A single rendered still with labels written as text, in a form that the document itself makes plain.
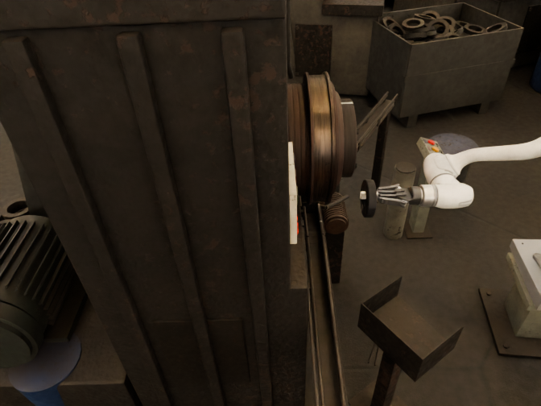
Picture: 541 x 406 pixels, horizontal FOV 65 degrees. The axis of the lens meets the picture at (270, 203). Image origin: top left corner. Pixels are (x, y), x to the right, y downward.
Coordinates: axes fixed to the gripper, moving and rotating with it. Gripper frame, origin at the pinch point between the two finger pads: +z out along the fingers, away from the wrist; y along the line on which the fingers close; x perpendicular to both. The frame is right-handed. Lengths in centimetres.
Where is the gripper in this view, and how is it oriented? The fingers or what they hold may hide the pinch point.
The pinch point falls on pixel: (369, 195)
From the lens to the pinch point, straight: 175.7
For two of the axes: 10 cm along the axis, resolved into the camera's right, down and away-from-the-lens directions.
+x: 0.1, -7.7, -6.4
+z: -10.0, -0.1, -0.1
